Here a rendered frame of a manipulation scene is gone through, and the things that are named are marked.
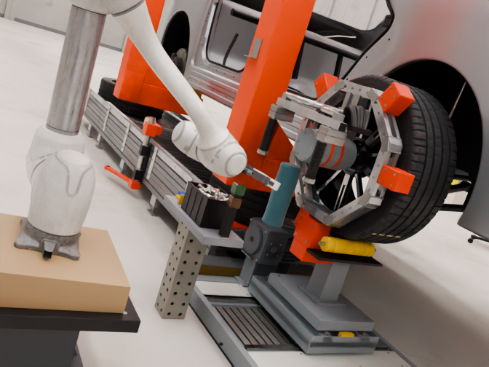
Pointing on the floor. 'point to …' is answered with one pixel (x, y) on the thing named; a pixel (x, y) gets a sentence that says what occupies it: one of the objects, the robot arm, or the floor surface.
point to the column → (180, 274)
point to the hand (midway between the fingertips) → (266, 180)
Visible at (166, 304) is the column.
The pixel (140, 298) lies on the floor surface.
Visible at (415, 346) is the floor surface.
